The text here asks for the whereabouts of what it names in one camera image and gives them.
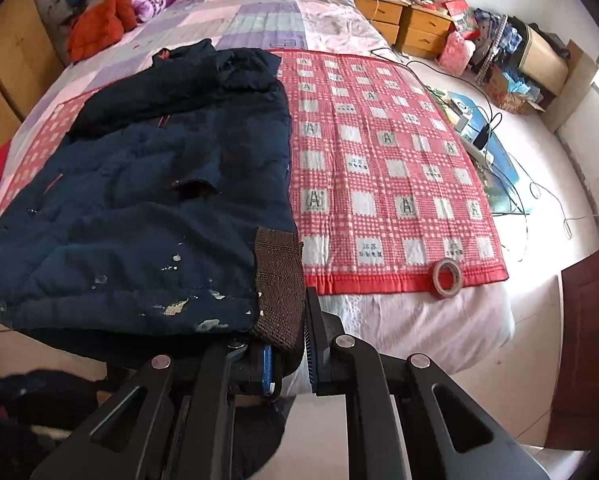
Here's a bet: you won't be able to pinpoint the pile of blue clothes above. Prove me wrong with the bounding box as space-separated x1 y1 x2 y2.
470 8 524 72

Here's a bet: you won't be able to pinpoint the white power strip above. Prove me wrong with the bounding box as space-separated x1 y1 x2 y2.
459 134 493 168

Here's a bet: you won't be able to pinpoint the red white checkered blanket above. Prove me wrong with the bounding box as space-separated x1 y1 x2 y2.
0 44 509 309

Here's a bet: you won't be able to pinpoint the dark red wooden door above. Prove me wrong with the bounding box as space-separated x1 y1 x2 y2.
546 250 599 451

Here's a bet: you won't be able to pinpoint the dark clothes pile on floor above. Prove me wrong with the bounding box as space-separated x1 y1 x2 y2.
0 370 113 479

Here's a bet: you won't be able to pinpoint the pink gift bag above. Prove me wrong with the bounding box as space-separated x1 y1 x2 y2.
437 32 476 77

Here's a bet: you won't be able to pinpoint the navy blue padded jacket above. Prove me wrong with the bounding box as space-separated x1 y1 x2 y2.
0 40 305 374

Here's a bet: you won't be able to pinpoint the cardboard box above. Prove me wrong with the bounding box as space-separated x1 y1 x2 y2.
485 66 545 115

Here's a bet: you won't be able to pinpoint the black cable on floor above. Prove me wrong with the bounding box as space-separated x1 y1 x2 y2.
369 46 531 221

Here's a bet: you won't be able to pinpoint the orange red jacket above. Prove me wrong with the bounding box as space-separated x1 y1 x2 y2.
67 0 138 64

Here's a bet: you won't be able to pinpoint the wooden wardrobe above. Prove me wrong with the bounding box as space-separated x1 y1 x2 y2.
0 0 64 147

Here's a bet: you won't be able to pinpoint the wooden nightstand drawers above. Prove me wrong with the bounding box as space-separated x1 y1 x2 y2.
354 0 453 58

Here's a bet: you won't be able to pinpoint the pastel patchwork bed sheet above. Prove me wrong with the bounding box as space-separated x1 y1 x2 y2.
0 0 514 374

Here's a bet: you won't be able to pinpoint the roll of tape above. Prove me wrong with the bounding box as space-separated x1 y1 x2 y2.
432 258 464 298

